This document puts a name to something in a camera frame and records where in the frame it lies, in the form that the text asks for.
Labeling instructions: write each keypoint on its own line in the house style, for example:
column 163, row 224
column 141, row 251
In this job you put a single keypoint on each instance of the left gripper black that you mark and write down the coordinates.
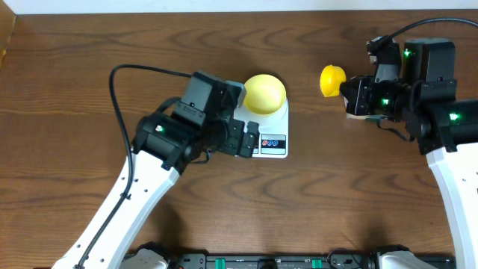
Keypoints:
column 231, row 144

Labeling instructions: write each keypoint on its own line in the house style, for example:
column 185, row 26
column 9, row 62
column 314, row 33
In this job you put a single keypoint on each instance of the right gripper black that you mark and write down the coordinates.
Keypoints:
column 358, row 103

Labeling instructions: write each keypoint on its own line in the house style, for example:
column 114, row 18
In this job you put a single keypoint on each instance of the yellow plastic measuring scoop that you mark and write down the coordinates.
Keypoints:
column 331, row 79

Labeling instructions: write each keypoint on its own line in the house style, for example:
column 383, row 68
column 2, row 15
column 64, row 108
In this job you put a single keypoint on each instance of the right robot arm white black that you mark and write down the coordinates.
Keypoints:
column 415, row 84

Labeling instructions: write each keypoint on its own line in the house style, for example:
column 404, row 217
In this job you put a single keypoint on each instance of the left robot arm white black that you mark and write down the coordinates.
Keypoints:
column 202, row 121

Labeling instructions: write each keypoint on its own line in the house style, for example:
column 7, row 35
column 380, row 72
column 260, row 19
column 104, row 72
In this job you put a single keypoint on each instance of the white digital kitchen scale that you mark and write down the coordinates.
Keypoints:
column 273, row 131

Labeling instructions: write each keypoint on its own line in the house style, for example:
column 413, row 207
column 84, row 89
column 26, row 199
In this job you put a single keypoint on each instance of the pale yellow plastic bowl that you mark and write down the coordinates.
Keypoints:
column 265, row 94

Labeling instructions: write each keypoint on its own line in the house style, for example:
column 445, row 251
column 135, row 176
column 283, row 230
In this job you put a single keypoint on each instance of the clear container of soybeans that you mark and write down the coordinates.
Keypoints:
column 361, row 117

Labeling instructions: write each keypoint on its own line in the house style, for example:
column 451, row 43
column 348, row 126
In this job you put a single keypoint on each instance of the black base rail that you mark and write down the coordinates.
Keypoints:
column 334, row 259

